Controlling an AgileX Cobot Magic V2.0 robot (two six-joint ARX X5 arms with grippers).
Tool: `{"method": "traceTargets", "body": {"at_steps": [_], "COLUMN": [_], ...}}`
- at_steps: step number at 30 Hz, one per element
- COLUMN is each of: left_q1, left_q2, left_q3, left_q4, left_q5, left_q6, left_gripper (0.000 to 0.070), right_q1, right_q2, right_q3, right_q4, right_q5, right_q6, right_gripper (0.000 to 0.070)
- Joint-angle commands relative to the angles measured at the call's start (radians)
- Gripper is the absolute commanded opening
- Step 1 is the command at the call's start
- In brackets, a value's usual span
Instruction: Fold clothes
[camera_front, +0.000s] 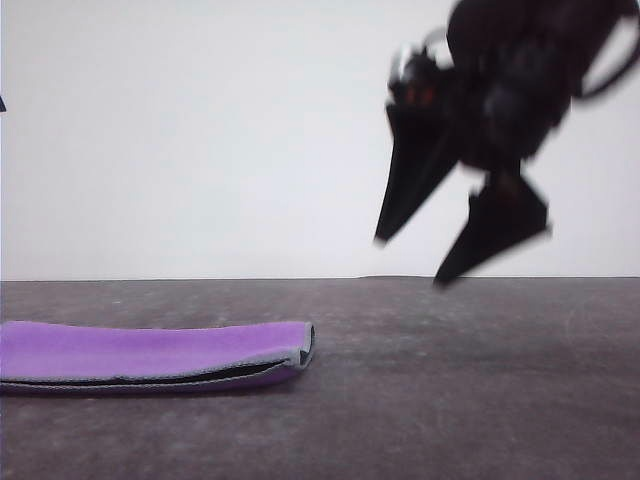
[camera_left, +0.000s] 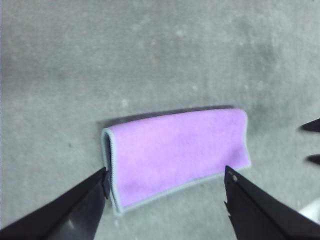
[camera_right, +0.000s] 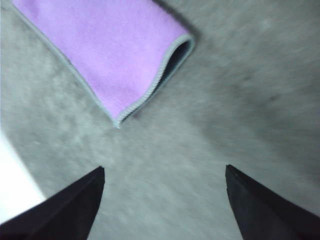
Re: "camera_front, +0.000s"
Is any purple towel with grey hem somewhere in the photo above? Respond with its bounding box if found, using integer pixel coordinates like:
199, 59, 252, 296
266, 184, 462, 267
0, 320, 317, 397

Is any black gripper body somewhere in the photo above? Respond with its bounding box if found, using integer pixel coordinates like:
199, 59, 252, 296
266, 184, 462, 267
385, 48, 532, 187

